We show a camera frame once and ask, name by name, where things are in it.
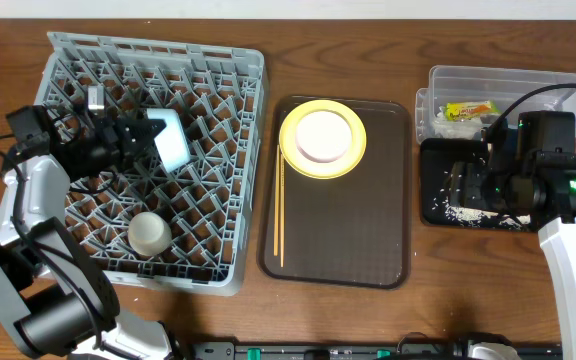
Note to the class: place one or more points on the wooden chopstick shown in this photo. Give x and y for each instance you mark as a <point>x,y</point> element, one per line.
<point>276,203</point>
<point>282,209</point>

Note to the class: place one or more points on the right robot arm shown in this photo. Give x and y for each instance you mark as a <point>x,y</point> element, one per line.
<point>548,197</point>

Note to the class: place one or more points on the clear plastic bin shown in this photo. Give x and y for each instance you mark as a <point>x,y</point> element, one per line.
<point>502,86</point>

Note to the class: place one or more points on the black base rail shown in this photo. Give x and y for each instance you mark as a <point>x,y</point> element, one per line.
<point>414,345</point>

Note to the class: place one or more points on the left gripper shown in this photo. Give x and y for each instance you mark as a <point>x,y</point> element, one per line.
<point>116,138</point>

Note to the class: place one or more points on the black bin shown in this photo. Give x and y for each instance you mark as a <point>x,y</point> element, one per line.
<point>437,157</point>

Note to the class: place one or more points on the grey dishwasher rack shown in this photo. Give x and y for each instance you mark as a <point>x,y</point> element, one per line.
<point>219,94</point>

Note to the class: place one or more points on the yellow green snack wrapper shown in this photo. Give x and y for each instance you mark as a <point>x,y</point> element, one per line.
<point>463,111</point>

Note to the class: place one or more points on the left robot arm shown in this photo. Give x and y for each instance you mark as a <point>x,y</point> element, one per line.
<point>54,299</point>

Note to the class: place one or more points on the white paper cup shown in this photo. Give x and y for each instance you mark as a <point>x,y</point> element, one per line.
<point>149,234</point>

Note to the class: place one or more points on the brown serving tray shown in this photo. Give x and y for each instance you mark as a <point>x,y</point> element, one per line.
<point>352,230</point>

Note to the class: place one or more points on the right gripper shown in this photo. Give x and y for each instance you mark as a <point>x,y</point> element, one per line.
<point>473,185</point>

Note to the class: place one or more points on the white tissue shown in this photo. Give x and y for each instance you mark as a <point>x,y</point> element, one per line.
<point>468,129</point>

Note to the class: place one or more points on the white bowl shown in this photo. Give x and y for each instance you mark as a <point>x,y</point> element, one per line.
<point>323,136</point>

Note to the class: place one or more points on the blue bowl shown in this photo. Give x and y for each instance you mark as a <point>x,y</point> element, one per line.
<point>171,142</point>

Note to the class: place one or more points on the yellow plate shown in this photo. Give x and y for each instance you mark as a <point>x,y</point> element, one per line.
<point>322,171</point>

